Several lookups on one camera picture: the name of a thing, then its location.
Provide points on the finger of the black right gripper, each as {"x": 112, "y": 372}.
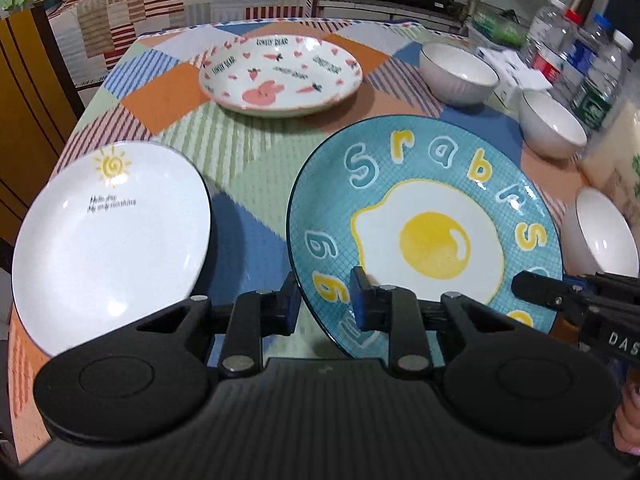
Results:
{"x": 549, "y": 293}

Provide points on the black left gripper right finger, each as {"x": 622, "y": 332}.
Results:
{"x": 395, "y": 311}

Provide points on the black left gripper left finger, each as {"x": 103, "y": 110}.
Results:
{"x": 256, "y": 315}

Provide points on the blue fried egg plate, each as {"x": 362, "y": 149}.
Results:
{"x": 420, "y": 204}

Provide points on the white sun plate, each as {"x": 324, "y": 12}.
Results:
{"x": 116, "y": 236}

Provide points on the white pink bunny plate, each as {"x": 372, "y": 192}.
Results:
{"x": 279, "y": 76}

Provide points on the person's right hand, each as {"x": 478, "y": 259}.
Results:
{"x": 626, "y": 427}

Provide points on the white ribbed bowl near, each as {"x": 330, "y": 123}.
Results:
{"x": 595, "y": 237}

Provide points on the white ribbed bowl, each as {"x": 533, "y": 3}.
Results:
{"x": 455, "y": 76}
{"x": 548, "y": 128}
{"x": 595, "y": 237}

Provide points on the plastic bag of rice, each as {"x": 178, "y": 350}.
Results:
{"x": 611, "y": 162}

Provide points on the white ribbed bowl middle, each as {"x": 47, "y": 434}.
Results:
{"x": 548, "y": 128}

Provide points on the green label water bottle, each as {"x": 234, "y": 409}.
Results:
{"x": 602, "y": 85}

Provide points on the colourful checked tablecloth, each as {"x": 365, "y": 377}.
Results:
{"x": 249, "y": 164}

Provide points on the white tissue pack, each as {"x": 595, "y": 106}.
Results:
{"x": 515, "y": 77}

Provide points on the blue cap water bottle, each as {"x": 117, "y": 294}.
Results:
{"x": 583, "y": 46}

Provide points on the white ribbed bowl far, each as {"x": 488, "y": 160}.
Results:
{"x": 455, "y": 76}

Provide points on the red cap water bottle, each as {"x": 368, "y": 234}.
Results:
{"x": 548, "y": 38}

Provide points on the basket with green items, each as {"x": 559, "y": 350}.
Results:
{"x": 499, "y": 29}

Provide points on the brown wooden cabinet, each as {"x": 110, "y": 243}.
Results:
{"x": 40, "y": 106}

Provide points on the white low cabinet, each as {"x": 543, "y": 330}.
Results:
{"x": 381, "y": 11}

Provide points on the striped patchwork covered counter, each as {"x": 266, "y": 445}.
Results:
{"x": 93, "y": 35}

